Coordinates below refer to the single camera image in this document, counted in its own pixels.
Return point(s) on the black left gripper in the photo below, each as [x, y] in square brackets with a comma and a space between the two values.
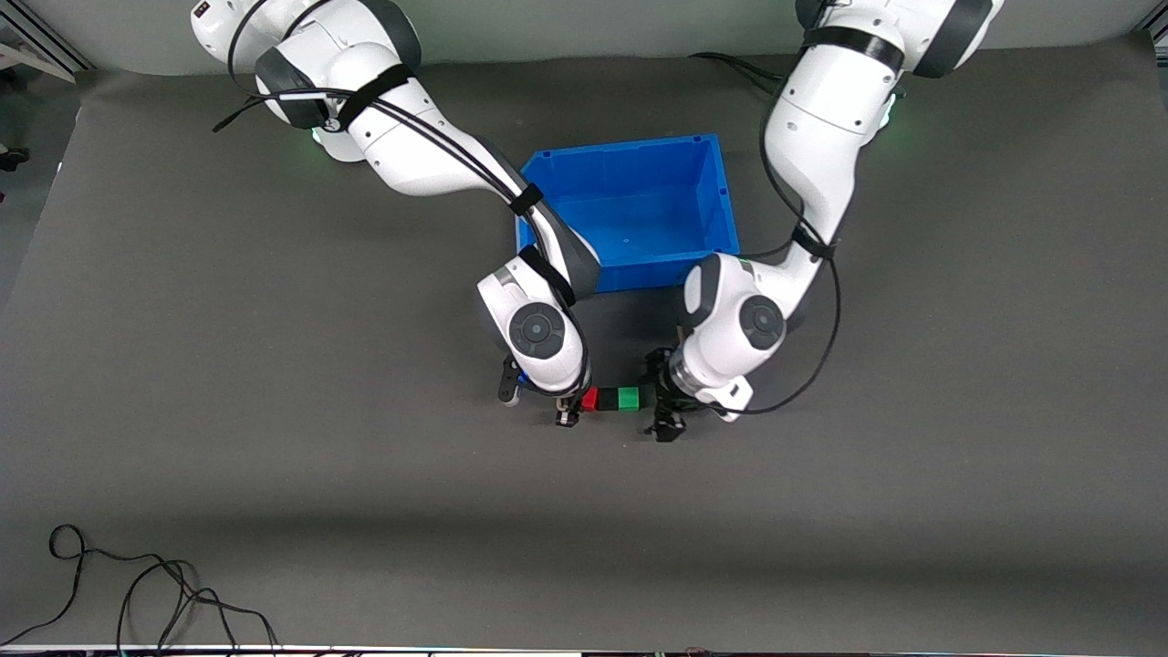
[661, 391]

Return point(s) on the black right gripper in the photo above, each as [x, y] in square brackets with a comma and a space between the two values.
[568, 413]

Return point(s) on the small red cube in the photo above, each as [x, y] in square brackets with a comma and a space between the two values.
[589, 400]

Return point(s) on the small green cube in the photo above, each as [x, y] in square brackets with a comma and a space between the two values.
[629, 399]

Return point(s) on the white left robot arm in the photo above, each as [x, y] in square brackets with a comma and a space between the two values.
[821, 137]

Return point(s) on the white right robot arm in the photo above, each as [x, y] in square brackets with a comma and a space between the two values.
[411, 155]

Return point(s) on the small black cube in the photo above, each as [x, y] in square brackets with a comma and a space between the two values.
[609, 400]

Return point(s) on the dark grey table mat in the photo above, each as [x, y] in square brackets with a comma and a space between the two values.
[584, 511]

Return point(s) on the blue plastic storage bin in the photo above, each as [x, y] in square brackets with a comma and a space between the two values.
[639, 201]

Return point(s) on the black table clamp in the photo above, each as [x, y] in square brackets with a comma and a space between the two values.
[13, 160]

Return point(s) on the aluminium frame rail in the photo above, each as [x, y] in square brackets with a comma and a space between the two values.
[55, 41]
[1157, 35]

